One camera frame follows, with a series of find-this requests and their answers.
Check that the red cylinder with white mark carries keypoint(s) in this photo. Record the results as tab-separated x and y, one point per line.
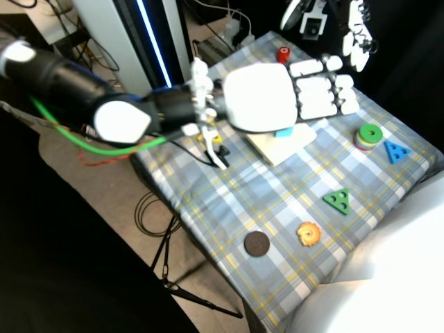
282	55

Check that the green triangle with holes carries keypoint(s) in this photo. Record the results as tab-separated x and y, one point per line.
338	204

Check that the brown round toy cookie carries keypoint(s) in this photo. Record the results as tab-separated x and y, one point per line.
256	244

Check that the small white wooden table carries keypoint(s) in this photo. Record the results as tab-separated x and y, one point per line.
281	151

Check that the white power strip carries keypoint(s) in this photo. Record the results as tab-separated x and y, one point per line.
236	29

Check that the tan toy biscuit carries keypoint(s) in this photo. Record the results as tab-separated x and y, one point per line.
308	235

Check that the blue wooden block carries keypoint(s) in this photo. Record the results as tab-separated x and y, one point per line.
285	132

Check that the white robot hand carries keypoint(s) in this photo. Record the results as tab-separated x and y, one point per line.
357	45
260	98

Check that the white column with blue strip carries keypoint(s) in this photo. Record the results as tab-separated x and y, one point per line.
104	34

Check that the blue triangle with holes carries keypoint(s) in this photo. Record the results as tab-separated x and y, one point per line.
395	152

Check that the black tripod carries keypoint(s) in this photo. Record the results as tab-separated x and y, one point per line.
194	298

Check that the yellow triangle with holes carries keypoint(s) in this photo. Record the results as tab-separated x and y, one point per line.
218	139

